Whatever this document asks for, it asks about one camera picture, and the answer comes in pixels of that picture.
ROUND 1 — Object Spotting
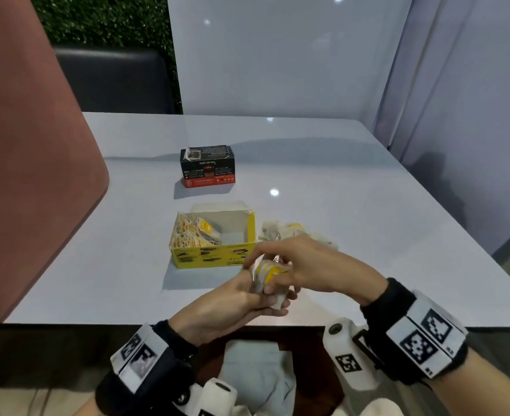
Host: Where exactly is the black and red box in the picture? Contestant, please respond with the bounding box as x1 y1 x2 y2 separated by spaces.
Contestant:
180 145 237 189

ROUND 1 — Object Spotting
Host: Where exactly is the person's right hand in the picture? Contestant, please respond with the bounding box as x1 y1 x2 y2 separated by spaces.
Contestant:
243 236 388 306

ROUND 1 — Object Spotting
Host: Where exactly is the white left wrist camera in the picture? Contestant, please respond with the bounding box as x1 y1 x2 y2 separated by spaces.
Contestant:
174 378 239 416

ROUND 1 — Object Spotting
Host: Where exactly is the white right marker block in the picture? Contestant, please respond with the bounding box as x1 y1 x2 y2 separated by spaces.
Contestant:
386 289 469 378

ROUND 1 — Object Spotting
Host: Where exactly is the black left wrist strap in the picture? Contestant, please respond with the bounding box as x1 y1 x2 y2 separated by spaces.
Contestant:
95 320 198 416

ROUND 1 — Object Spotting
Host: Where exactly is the black padded bench seat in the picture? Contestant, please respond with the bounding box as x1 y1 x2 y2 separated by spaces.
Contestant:
53 44 176 114

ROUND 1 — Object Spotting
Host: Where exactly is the loose pile of tea bags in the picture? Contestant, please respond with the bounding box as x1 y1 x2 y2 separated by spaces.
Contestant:
258 219 339 252

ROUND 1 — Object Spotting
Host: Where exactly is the black right wrist strap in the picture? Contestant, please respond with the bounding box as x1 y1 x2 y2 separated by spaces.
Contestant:
360 277 469 387

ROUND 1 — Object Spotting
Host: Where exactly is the person's right forearm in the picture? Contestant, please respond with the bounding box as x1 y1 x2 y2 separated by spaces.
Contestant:
428 346 510 416

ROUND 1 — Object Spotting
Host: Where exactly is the white marker block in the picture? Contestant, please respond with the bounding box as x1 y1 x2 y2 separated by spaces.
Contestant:
386 289 469 378
109 323 169 394

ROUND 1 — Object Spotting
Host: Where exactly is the person's left hand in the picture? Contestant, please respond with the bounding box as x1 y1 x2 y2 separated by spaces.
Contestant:
168 269 299 347

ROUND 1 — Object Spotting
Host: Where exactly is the black wrist strap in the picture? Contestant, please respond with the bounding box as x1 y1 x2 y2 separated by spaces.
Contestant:
360 277 469 387
95 320 198 416

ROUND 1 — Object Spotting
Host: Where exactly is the open yellow cardboard box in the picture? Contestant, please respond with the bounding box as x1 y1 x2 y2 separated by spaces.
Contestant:
170 202 257 270

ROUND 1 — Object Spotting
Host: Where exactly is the row of boxed tea bags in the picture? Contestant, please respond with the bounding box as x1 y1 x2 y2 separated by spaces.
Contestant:
173 213 224 248

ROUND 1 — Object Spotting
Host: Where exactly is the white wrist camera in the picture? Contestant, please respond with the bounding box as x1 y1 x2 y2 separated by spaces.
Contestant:
323 317 384 391
174 378 239 416

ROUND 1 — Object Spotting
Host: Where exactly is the light grey garment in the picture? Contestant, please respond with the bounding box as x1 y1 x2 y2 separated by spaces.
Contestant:
217 339 297 416

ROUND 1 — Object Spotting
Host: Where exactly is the white left marker block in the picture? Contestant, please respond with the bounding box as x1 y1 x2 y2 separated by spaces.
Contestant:
109 323 169 394

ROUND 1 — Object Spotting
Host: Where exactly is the green artificial hedge panel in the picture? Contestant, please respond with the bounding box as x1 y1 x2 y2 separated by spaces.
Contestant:
29 0 183 114

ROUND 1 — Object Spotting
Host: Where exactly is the person's left forearm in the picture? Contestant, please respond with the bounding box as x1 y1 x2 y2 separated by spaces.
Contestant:
70 392 108 416

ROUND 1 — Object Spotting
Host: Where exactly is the bundle of yellow tea bags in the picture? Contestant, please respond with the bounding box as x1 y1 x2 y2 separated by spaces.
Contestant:
251 255 293 311

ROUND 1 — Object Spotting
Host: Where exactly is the reddish brown seat back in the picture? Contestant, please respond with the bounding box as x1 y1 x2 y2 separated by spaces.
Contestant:
0 0 110 343

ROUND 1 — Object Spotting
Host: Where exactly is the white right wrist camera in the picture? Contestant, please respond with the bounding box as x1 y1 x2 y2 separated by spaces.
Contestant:
323 317 384 391

